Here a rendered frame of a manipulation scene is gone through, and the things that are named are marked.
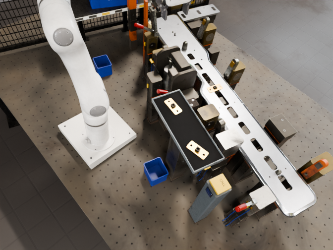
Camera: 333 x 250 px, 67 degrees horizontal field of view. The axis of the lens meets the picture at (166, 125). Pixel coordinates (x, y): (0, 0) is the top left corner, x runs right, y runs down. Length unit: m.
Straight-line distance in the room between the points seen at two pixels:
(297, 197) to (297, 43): 2.76
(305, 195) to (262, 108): 0.75
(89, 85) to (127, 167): 0.57
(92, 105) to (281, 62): 2.66
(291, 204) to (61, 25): 1.08
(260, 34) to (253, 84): 1.78
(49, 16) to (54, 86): 1.01
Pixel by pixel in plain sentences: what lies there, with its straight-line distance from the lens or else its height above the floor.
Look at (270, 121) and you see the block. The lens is 1.35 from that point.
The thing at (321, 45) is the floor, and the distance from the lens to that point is 3.93.
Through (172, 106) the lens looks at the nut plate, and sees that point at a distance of 1.07.
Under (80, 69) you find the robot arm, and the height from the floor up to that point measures 1.32.
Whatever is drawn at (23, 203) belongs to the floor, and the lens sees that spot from 2.29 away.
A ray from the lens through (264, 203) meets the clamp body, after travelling 1.11.
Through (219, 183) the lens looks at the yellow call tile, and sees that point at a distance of 0.96.
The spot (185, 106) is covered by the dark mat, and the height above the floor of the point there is 1.16.
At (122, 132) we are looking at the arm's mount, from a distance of 1.49.
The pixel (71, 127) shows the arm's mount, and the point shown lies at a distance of 1.54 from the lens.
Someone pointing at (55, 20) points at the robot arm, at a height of 1.55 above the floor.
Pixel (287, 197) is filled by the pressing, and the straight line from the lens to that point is 1.23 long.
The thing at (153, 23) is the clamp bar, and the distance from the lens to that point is 1.52.
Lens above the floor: 2.02
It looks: 57 degrees down
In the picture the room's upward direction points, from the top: 9 degrees clockwise
